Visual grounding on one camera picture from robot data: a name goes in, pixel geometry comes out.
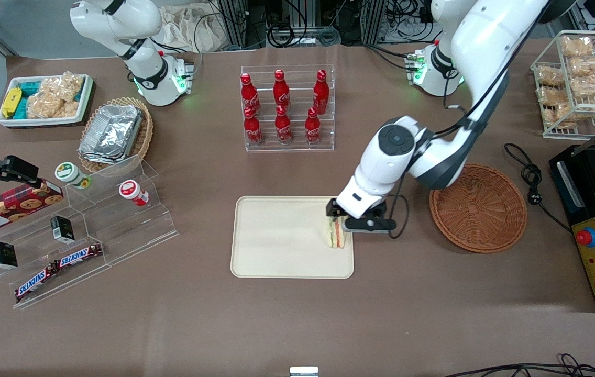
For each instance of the black machine with yellow panel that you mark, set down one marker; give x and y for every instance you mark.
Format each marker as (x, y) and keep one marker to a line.
(575, 204)

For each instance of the red lid yogurt cup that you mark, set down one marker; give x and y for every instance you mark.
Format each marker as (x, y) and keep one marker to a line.
(131, 190)

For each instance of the teal snack packet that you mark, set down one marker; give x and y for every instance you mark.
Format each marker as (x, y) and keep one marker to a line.
(29, 87)
(21, 109)

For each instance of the red tartan cookie box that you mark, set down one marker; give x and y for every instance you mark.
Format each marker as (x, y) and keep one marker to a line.
(9, 207)

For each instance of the bagged fried snack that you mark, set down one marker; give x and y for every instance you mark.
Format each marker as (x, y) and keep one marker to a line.
(591, 86)
(554, 97)
(562, 115)
(588, 66)
(577, 47)
(551, 77)

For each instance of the triangular sandwich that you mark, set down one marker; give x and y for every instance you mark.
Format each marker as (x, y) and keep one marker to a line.
(337, 235)

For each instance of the green lid yogurt cup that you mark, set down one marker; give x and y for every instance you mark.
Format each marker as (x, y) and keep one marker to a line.
(69, 173)

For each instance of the clear acrylic stepped shelf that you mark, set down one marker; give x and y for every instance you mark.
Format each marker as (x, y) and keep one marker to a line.
(119, 230)

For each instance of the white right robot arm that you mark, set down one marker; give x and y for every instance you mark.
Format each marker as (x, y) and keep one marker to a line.
(119, 26)

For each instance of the stacked aluminium foil containers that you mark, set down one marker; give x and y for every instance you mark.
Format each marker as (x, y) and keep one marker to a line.
(111, 133)

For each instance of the clear acrylic bottle rack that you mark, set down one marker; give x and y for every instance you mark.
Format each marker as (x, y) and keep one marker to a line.
(297, 149)

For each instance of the cream crumpled cloth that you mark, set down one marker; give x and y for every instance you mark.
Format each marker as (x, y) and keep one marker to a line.
(187, 26)

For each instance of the red cola bottle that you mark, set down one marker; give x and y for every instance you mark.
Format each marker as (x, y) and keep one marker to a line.
(253, 130)
(283, 128)
(312, 128)
(321, 93)
(281, 91)
(249, 94)

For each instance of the small black carton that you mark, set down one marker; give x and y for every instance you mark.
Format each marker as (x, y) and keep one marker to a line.
(4, 255)
(63, 229)

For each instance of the clear bag of rice crackers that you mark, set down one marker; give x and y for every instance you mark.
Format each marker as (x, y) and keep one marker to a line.
(48, 107)
(64, 86)

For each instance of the round brown wicker basket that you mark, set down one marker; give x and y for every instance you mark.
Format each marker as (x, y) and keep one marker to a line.
(481, 209)

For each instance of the red emergency stop button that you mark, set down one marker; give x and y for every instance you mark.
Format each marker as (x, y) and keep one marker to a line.
(586, 237)

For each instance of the Snickers chocolate bar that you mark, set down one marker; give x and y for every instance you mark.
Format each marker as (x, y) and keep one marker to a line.
(78, 255)
(35, 283)

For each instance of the white rectangular snack bin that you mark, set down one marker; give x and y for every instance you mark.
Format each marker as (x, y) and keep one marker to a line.
(41, 122)

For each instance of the small silver metal object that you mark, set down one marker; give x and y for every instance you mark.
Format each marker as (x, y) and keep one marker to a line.
(304, 372)

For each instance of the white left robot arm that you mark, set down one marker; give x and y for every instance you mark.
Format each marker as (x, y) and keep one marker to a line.
(486, 47)

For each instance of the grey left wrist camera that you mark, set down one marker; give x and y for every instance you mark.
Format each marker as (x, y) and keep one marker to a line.
(371, 224)

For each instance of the aluminium profile frame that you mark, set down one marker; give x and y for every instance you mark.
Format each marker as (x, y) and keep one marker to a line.
(237, 21)
(373, 21)

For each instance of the cream plastic tray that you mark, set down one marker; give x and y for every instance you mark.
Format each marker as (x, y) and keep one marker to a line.
(282, 238)

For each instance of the yellow snack packet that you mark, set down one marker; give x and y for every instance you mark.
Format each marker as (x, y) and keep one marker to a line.
(11, 102)

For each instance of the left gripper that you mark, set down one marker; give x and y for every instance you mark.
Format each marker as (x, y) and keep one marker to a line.
(332, 207)

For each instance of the oval light wicker basket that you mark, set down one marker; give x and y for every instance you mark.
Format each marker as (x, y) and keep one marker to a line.
(145, 136)

